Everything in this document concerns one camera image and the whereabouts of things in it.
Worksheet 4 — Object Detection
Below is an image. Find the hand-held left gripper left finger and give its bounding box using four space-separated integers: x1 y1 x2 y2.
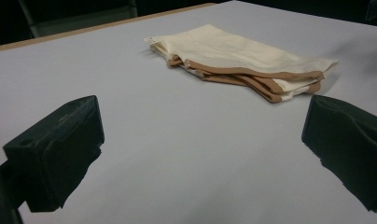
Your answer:
2 94 105 214

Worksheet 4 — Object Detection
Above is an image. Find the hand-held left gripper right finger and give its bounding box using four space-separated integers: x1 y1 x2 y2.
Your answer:
300 94 377 214

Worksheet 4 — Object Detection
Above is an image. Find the cream cloth with tan trim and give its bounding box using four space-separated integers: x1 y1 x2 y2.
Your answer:
143 23 339 104

